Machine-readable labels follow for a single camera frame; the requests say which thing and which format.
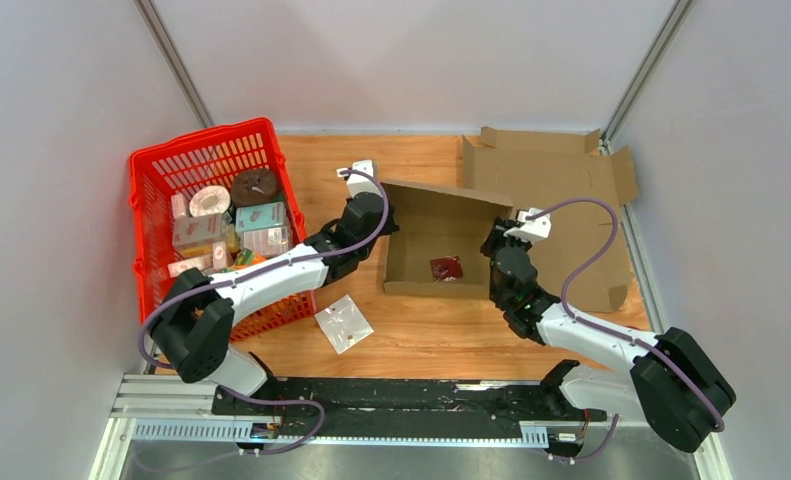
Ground brown cardboard box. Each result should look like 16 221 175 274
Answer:
382 180 513 300

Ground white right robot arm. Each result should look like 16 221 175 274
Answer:
480 217 737 453

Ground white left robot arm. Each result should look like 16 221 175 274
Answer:
142 192 397 415

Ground teal snack box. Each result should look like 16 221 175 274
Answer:
235 201 290 234

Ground dark red packet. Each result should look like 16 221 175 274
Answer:
429 256 463 282

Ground clear plastic bag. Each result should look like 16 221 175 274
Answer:
314 295 374 355

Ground brown round cake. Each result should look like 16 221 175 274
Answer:
230 168 281 208

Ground pink white tape roll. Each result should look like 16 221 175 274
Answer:
188 185 231 217

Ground red plastic basket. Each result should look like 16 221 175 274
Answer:
129 117 307 320

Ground pink white carton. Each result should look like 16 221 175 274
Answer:
171 214 226 258

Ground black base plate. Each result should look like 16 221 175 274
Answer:
212 377 607 439

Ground aluminium front rail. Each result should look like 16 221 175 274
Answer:
112 375 583 449

